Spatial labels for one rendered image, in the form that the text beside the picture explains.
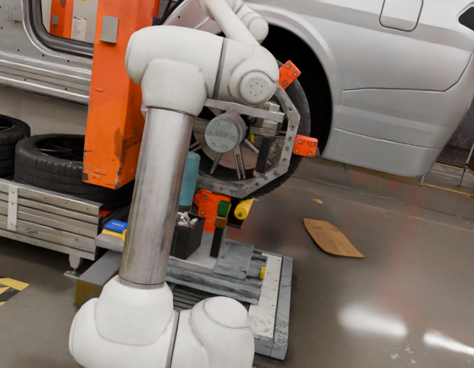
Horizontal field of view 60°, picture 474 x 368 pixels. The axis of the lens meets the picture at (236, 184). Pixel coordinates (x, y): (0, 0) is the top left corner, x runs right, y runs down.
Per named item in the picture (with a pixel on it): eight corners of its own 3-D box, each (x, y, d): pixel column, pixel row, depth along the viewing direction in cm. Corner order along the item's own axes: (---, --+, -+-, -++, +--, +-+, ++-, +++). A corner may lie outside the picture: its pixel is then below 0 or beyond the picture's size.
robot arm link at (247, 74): (283, 44, 94) (225, 31, 93) (291, 63, 78) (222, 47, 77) (269, 98, 100) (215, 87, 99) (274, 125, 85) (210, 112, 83)
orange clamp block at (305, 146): (291, 150, 171) (313, 155, 170) (291, 153, 164) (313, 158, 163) (296, 133, 169) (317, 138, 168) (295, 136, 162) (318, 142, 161)
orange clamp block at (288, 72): (284, 89, 165) (302, 73, 162) (283, 90, 158) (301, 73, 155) (272, 76, 164) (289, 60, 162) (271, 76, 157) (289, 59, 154)
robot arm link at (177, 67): (163, 402, 83) (53, 388, 81) (169, 363, 99) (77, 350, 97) (233, 26, 80) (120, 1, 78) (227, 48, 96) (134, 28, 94)
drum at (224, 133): (243, 147, 173) (250, 115, 169) (236, 158, 153) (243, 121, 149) (212, 140, 174) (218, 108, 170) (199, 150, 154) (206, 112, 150)
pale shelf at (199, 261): (221, 255, 155) (223, 247, 154) (212, 276, 139) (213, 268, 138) (115, 228, 159) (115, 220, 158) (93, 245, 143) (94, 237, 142)
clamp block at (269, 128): (276, 133, 150) (279, 119, 148) (274, 136, 141) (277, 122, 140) (262, 130, 150) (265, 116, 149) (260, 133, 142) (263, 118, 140)
